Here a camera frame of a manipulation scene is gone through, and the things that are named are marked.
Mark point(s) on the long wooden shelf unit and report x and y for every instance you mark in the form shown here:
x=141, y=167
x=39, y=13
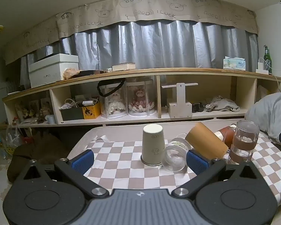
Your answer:
x=201, y=73

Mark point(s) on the thick book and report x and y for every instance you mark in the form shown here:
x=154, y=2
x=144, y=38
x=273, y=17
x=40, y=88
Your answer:
x=123, y=66

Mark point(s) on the wooden stand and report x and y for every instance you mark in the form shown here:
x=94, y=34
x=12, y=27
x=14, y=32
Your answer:
x=180, y=107

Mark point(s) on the glass mug with brown sleeve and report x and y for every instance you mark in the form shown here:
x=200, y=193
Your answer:
x=244, y=143

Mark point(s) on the orange plastic bag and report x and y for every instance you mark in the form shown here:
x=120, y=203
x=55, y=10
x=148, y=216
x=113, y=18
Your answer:
x=70, y=73

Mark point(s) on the brown checkered tablecloth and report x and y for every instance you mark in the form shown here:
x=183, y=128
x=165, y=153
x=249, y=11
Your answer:
x=124, y=164

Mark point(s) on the white charger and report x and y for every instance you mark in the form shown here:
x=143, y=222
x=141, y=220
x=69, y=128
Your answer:
x=262, y=67

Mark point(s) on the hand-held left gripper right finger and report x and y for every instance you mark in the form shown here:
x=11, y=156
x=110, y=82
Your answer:
x=196, y=163

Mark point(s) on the white paper cup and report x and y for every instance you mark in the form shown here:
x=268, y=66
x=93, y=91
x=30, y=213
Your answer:
x=152, y=143

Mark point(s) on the yellow box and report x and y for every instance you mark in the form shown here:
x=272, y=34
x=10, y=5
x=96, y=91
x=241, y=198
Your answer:
x=91, y=112

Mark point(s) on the white storage box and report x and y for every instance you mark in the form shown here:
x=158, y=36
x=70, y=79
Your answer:
x=49, y=71

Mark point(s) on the brown cloth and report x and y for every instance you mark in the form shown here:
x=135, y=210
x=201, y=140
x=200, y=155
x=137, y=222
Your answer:
x=37, y=150

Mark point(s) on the dark flat tray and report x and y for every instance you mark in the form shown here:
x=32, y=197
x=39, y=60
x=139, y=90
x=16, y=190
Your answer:
x=91, y=72

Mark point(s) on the green glass bottle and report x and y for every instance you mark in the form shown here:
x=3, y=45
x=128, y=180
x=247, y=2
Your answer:
x=267, y=61

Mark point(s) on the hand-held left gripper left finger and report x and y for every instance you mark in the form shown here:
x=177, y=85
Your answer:
x=83, y=161

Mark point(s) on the dark green box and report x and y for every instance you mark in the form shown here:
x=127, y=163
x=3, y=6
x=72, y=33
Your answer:
x=71, y=114

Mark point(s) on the group of small figurines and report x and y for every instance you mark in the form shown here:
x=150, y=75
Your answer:
x=32, y=111

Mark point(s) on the grey pillow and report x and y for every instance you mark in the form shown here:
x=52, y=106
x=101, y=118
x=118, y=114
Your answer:
x=269, y=112

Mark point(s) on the clear ribbed glass cup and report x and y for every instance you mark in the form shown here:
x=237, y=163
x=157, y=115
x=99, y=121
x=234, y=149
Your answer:
x=175, y=154

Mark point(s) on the grey crumpled cloth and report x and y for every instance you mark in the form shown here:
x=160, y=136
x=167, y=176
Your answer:
x=223, y=104

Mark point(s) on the bamboo cup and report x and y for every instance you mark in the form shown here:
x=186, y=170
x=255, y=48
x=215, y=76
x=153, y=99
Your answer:
x=208, y=140

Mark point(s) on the brown ceramic cup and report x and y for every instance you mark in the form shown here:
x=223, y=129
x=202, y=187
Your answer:
x=227, y=137

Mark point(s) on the small white cup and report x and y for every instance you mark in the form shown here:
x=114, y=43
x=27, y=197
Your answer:
x=51, y=119

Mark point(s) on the clear plastic bag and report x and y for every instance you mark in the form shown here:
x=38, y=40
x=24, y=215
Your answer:
x=7, y=143

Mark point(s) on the tissue pack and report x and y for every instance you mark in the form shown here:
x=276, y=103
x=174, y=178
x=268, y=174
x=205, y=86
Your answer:
x=234, y=63

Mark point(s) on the beige printed valance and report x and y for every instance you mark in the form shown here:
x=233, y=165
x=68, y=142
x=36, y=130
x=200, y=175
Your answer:
x=154, y=7

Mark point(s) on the clear case with white doll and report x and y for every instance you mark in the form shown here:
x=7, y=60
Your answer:
x=113, y=103

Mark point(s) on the clear case with pink doll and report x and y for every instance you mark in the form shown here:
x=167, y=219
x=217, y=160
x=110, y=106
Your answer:
x=140, y=100

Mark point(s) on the grey curtain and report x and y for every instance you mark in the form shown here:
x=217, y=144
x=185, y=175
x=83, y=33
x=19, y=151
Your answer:
x=154, y=44

